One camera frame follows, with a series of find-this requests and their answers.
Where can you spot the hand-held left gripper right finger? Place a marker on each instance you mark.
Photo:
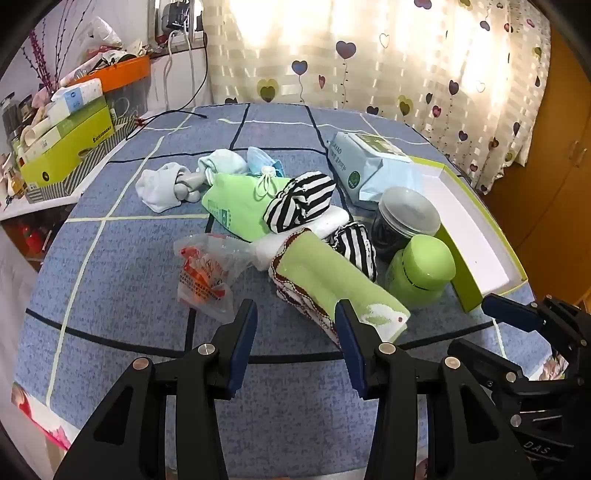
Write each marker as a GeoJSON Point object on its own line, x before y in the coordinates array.
{"type": "Point", "coordinates": [351, 350]}

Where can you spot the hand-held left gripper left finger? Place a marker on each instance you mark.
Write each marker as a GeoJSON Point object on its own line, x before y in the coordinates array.
{"type": "Point", "coordinates": [242, 341]}

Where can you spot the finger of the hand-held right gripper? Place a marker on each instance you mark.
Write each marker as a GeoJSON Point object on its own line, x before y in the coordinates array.
{"type": "Point", "coordinates": [508, 308]}
{"type": "Point", "coordinates": [489, 362]}

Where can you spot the green rabbit towel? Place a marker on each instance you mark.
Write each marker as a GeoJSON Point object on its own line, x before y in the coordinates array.
{"type": "Point", "coordinates": [323, 281]}

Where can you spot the clear bag with orange print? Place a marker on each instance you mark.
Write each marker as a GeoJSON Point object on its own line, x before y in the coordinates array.
{"type": "Point", "coordinates": [207, 272]}

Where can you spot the green-edged white cardboard box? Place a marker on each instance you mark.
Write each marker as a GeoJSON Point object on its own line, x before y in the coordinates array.
{"type": "Point", "coordinates": [466, 230]}

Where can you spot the white cloth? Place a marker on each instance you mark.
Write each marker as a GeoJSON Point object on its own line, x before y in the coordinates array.
{"type": "Point", "coordinates": [268, 249]}

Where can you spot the black white striped sock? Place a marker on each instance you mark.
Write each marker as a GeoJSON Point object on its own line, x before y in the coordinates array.
{"type": "Point", "coordinates": [355, 249]}
{"type": "Point", "coordinates": [295, 203]}

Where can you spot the white pale blue sock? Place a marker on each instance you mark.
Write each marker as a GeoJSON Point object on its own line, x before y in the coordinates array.
{"type": "Point", "coordinates": [157, 187]}
{"type": "Point", "coordinates": [224, 164]}

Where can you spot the blue face mask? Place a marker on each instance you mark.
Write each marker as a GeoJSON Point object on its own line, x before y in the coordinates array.
{"type": "Point", "coordinates": [261, 161]}

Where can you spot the green plastic jar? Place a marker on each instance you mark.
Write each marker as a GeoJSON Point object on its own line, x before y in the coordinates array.
{"type": "Point", "coordinates": [420, 272]}

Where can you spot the wooden wardrobe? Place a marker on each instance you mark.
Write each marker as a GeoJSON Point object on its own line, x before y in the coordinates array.
{"type": "Point", "coordinates": [549, 184]}

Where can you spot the clear plastic jar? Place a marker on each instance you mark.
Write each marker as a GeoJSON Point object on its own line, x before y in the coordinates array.
{"type": "Point", "coordinates": [401, 217]}

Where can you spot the blue plaid bedspread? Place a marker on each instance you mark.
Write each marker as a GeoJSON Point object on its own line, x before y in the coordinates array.
{"type": "Point", "coordinates": [129, 258]}

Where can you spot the wet wipes pack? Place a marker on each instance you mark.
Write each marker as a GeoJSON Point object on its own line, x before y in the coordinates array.
{"type": "Point", "coordinates": [364, 166]}

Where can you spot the striped storage box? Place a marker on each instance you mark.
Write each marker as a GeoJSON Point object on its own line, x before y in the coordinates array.
{"type": "Point", "coordinates": [106, 138]}

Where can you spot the green cardboard box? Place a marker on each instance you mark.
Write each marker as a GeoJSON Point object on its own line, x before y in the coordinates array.
{"type": "Point", "coordinates": [64, 147]}

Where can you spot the heart print curtain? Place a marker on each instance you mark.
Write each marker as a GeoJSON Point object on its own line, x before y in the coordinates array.
{"type": "Point", "coordinates": [369, 60]}

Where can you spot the orange box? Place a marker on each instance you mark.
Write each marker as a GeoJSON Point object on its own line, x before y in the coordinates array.
{"type": "Point", "coordinates": [124, 74]}

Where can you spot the white box with blue logo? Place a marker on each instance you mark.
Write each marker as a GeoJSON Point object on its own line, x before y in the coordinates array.
{"type": "Point", "coordinates": [76, 94]}

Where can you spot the purple dried branches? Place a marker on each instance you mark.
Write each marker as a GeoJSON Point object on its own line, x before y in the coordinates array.
{"type": "Point", "coordinates": [51, 60]}

